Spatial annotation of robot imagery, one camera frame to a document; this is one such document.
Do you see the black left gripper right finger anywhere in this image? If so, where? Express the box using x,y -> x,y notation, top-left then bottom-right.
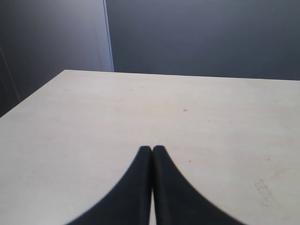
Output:
152,145 -> 242,225

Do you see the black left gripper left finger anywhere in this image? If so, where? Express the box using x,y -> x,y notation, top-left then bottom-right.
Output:
69,146 -> 152,225

